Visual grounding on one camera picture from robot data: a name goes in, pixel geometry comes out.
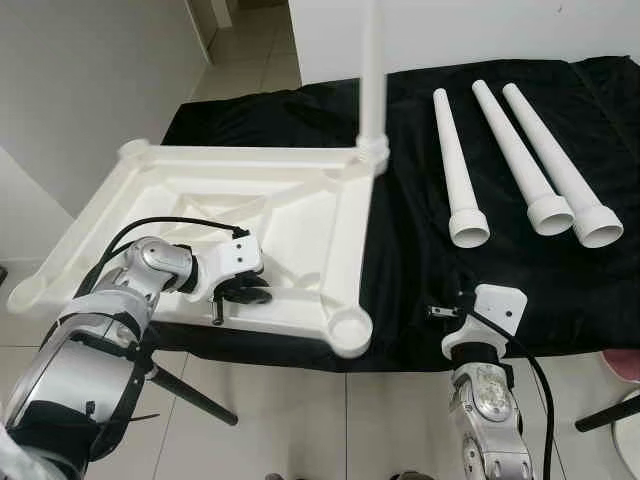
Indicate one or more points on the cream plastic table top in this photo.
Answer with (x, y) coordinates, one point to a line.
(300, 230)

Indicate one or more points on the white plastic table leg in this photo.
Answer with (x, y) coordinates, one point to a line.
(373, 80)
(516, 150)
(453, 160)
(553, 155)

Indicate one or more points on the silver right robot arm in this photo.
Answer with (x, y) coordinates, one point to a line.
(490, 400)

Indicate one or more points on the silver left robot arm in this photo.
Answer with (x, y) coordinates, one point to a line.
(70, 370)

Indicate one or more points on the black cloth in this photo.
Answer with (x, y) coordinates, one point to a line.
(420, 280)

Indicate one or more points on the black metal stand leg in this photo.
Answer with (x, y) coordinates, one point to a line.
(195, 395)
(610, 413)

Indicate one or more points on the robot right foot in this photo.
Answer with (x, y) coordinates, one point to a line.
(410, 475)

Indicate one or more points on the white round object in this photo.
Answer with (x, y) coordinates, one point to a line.
(628, 455)

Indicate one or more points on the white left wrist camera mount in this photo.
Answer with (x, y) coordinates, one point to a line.
(235, 262)

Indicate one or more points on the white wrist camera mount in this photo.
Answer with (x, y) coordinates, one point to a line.
(495, 310)
(235, 262)

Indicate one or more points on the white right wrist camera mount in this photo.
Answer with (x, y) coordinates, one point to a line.
(495, 310)

